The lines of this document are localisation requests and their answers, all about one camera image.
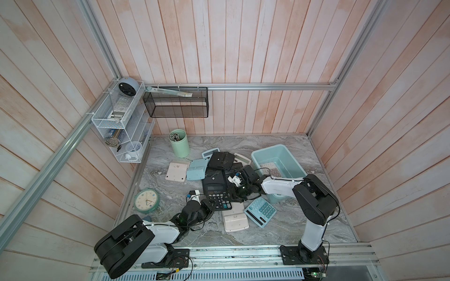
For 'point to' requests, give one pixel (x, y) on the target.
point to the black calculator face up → (215, 189)
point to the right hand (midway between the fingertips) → (225, 198)
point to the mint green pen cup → (181, 147)
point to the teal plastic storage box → (277, 161)
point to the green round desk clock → (146, 201)
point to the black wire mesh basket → (163, 105)
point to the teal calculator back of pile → (208, 154)
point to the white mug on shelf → (132, 149)
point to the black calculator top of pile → (222, 160)
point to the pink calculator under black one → (235, 219)
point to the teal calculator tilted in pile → (197, 170)
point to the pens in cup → (175, 137)
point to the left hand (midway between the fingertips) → (219, 203)
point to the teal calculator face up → (260, 211)
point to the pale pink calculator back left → (177, 171)
